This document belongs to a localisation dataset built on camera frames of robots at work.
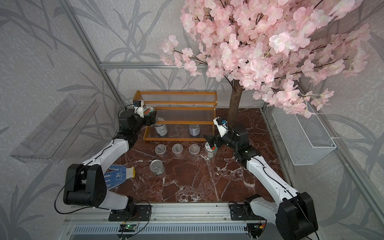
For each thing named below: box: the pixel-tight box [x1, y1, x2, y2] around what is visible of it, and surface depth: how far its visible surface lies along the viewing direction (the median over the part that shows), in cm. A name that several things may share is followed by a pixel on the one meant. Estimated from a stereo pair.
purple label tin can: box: [189, 124, 201, 136], surface depth 100 cm
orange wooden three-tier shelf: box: [133, 90, 218, 141], surface depth 111 cm
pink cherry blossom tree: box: [160, 0, 371, 122], surface depth 48 cm
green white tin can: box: [154, 123, 168, 137], surface depth 98 cm
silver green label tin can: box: [149, 159, 165, 176], surface depth 86 cm
